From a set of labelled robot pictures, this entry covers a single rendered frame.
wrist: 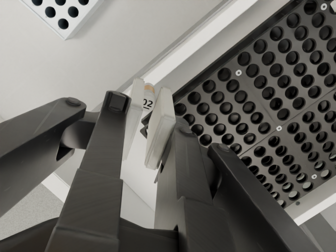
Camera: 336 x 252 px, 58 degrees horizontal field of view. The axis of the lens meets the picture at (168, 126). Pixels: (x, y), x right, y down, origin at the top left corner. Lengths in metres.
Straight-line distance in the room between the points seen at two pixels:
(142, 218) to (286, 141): 0.19
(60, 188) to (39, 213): 1.25
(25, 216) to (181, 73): 1.33
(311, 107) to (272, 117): 0.04
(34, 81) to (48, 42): 0.06
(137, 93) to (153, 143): 0.03
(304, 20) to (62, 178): 0.27
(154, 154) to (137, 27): 0.29
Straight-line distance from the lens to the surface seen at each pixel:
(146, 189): 0.41
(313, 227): 1.44
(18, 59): 0.47
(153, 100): 0.21
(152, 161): 0.16
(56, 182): 0.31
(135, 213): 0.38
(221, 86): 0.30
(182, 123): 0.17
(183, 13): 0.43
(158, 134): 0.15
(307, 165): 0.36
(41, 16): 0.41
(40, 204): 1.53
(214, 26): 0.30
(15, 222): 1.63
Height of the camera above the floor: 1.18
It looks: 69 degrees down
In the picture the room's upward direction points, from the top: 173 degrees clockwise
